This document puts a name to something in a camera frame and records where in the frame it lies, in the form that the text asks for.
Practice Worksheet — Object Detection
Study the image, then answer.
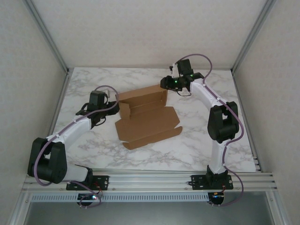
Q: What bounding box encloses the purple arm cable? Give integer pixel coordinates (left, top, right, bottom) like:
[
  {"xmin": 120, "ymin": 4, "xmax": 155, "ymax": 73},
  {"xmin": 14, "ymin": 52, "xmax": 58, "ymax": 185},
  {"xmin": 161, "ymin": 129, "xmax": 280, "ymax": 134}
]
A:
[
  {"xmin": 32, "ymin": 84, "xmax": 120, "ymax": 210},
  {"xmin": 179, "ymin": 53, "xmax": 245, "ymax": 208}
]

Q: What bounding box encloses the brown cardboard box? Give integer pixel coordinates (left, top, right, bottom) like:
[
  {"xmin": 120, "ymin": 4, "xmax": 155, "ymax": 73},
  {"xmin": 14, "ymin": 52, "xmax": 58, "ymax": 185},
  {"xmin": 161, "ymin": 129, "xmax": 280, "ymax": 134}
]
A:
[{"xmin": 114, "ymin": 84, "xmax": 183, "ymax": 150}]

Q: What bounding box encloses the white slotted cable duct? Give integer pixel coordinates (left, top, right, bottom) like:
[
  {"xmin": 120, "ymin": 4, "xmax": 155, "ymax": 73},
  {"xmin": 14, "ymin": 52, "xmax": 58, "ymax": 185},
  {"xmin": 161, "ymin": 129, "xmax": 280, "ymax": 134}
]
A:
[{"xmin": 30, "ymin": 193, "xmax": 209, "ymax": 203}]

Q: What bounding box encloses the aluminium side rail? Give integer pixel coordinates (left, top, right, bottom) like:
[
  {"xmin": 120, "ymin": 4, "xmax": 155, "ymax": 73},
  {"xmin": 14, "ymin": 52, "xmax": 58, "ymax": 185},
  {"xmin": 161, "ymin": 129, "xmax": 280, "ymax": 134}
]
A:
[
  {"xmin": 230, "ymin": 69, "xmax": 263, "ymax": 173},
  {"xmin": 34, "ymin": 70, "xmax": 72, "ymax": 174}
]

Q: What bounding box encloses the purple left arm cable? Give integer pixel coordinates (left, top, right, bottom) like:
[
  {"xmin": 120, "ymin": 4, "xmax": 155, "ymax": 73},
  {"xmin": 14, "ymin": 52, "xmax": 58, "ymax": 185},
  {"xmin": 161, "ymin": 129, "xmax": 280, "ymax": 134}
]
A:
[{"xmin": 32, "ymin": 84, "xmax": 120, "ymax": 210}]

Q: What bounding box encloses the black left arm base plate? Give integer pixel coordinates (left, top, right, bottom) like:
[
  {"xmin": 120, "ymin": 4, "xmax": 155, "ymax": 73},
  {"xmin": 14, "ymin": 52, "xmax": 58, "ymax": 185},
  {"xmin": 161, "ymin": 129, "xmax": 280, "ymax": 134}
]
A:
[{"xmin": 66, "ymin": 175, "xmax": 110, "ymax": 191}]

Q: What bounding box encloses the aluminium frame post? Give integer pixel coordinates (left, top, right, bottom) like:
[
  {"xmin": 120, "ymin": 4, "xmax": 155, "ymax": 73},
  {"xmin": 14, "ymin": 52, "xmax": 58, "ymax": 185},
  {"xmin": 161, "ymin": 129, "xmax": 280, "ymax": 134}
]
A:
[
  {"xmin": 24, "ymin": 0, "xmax": 70, "ymax": 74},
  {"xmin": 230, "ymin": 0, "xmax": 278, "ymax": 74},
  {"xmin": 7, "ymin": 192, "xmax": 32, "ymax": 225},
  {"xmin": 266, "ymin": 191, "xmax": 290, "ymax": 225}
]

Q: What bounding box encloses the long aluminium mounting rail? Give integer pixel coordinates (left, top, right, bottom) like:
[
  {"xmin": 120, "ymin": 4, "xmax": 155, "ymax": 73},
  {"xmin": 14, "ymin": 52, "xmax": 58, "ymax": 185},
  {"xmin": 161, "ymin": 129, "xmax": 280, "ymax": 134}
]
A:
[{"xmin": 23, "ymin": 172, "xmax": 278, "ymax": 194}]

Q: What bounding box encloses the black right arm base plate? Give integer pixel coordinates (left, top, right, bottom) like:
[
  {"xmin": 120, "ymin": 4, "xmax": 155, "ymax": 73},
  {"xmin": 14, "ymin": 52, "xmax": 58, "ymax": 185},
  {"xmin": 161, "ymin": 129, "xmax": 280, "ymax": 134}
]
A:
[{"xmin": 191, "ymin": 174, "xmax": 234, "ymax": 191}]

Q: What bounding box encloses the lower aluminium frame post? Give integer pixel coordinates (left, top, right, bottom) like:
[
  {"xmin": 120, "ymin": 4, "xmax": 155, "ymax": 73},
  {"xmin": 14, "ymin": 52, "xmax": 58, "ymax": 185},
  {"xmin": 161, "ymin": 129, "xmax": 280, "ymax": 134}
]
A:
[
  {"xmin": 266, "ymin": 191, "xmax": 290, "ymax": 225},
  {"xmin": 7, "ymin": 192, "xmax": 32, "ymax": 225}
]

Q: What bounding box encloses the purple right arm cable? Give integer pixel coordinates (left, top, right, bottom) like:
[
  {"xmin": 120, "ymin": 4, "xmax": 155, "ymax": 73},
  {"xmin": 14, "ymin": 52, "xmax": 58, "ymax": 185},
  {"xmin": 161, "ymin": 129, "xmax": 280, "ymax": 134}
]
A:
[{"xmin": 179, "ymin": 53, "xmax": 245, "ymax": 208}]

